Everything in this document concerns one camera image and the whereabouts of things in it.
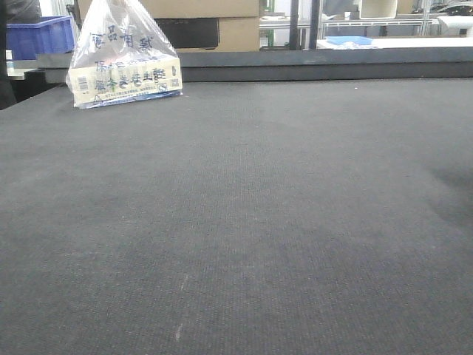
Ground lower cardboard box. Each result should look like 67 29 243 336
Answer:
156 17 259 53

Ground cardboard box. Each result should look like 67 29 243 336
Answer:
78 0 259 19
156 17 259 53

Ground white background table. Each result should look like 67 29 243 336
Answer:
317 37 472 50

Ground cream box inside bag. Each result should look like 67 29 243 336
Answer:
68 58 183 109

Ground clear printed plastic bag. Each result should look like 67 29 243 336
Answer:
66 11 180 91

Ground black vertical posts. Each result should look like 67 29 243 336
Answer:
288 0 320 51

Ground upper cardboard box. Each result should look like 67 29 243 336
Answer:
78 0 259 19

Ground blue tray on white table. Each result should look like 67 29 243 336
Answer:
326 36 373 50

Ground blue plastic crate background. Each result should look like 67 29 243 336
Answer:
6 16 75 61

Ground black foam board stack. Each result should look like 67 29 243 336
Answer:
36 47 473 84

